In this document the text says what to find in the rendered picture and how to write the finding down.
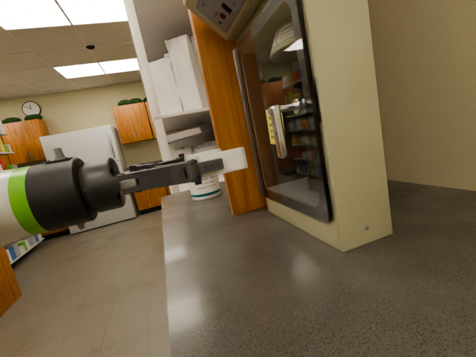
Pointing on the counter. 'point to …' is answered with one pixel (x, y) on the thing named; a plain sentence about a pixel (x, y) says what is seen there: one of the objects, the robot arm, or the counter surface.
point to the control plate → (212, 8)
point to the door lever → (281, 125)
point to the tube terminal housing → (344, 125)
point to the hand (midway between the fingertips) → (225, 158)
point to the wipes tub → (197, 193)
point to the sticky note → (270, 128)
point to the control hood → (233, 21)
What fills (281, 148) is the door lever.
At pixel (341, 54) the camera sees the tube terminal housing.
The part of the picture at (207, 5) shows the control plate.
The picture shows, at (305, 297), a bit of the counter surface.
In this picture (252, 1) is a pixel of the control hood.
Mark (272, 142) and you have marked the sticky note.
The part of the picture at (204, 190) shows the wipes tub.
